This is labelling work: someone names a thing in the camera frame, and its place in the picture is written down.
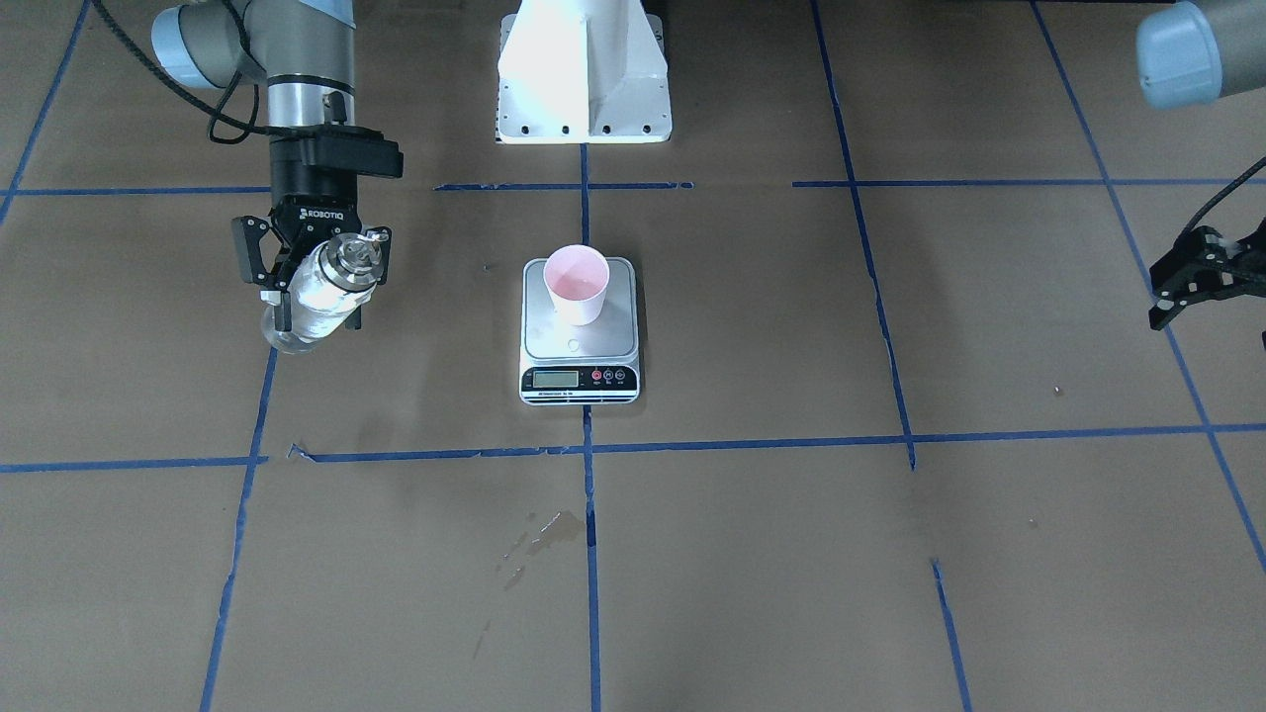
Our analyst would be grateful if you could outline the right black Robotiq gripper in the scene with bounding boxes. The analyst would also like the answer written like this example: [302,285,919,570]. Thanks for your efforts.
[230,127,404,332]

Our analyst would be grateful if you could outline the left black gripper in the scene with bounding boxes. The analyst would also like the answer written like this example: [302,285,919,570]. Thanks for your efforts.
[1148,220,1265,329]

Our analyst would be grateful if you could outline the glass sauce bottle steel spout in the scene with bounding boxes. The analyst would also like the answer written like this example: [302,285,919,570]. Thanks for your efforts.
[261,231,357,355]

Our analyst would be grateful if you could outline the pink paper cup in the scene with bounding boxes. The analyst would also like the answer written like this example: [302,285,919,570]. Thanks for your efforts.
[543,245,610,327]

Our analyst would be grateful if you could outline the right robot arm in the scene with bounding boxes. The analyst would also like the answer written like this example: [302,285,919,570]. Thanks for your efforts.
[149,1,404,353]

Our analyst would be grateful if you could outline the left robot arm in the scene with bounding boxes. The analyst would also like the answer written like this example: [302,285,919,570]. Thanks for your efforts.
[1136,1,1265,329]

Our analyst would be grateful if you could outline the white digital kitchen scale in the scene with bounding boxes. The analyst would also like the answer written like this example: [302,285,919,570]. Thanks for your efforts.
[518,257,642,405]

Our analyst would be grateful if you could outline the brown paper table cover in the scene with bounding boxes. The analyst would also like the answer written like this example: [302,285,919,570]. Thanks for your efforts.
[3,1,1263,711]

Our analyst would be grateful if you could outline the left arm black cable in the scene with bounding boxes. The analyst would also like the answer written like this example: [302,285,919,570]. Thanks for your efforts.
[1177,156,1266,248]

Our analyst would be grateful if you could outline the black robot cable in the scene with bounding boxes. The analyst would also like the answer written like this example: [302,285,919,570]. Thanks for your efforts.
[89,0,273,144]

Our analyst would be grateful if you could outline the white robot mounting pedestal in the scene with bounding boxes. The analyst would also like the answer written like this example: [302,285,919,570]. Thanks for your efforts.
[495,1,674,144]

